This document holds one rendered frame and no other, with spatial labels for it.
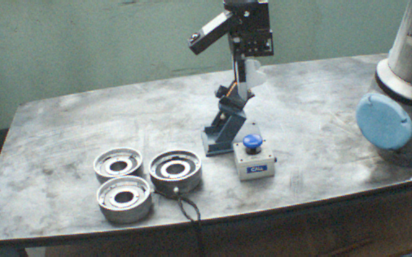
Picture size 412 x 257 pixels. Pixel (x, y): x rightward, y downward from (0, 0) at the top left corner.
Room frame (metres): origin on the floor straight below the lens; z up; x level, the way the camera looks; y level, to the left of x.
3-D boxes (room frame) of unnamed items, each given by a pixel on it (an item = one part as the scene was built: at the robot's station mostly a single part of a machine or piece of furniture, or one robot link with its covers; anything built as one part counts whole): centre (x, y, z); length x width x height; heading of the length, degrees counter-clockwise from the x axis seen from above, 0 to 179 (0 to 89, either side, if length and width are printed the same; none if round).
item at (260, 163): (0.90, -0.09, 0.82); 0.08 x 0.07 x 0.05; 92
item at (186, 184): (0.89, 0.07, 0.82); 0.10 x 0.10 x 0.04
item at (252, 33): (1.02, -0.11, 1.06); 0.09 x 0.08 x 0.12; 93
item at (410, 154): (0.90, -0.44, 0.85); 0.15 x 0.15 x 0.10
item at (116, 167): (0.92, 0.19, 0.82); 0.10 x 0.10 x 0.04
